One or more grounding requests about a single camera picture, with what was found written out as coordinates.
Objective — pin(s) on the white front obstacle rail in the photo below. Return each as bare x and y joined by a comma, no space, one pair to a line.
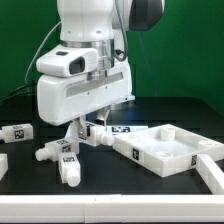
111,208

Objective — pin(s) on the white left obstacle block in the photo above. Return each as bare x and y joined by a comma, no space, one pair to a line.
3,165

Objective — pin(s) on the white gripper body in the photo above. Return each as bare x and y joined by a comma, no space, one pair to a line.
61,100

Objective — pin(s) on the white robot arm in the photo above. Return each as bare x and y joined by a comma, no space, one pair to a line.
102,25

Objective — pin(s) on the white right obstacle rail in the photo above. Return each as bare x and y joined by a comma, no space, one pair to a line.
211,174

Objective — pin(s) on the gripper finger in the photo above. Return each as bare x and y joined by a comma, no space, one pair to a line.
81,127
102,114

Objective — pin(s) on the white square table top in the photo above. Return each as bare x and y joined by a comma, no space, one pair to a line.
166,150

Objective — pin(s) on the white obstacle rail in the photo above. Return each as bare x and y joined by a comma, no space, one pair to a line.
111,208
211,174

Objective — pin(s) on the white marker base plate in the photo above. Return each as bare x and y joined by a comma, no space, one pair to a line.
116,129

